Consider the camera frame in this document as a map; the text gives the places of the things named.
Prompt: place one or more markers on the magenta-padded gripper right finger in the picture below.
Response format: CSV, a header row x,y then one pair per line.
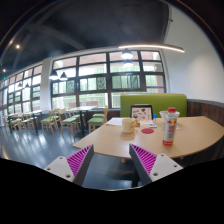
x,y
163,165

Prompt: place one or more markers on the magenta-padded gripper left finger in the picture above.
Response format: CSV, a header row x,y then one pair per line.
x,y
59,166

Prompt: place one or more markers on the red-capped clear drink bottle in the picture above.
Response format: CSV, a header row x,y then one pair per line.
x,y
169,131

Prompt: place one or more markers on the flat round red coaster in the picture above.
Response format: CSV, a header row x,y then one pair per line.
x,y
147,131

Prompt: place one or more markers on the group of green-seated wooden chairs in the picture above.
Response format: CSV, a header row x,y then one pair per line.
x,y
50,120

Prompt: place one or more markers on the cream ceramic mug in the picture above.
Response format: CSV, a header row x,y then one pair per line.
x,y
127,126

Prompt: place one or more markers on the black-framed tablet with stickers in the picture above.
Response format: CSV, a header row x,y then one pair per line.
x,y
141,113

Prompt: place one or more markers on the light wooden dining table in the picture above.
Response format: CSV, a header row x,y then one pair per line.
x,y
81,109

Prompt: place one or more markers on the white paper sheets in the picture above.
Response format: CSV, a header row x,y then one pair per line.
x,y
115,121

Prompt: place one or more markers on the group of pendant ceiling lamps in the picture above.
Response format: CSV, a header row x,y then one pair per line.
x,y
126,54

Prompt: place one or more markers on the long curved strip light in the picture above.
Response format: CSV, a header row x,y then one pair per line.
x,y
156,47

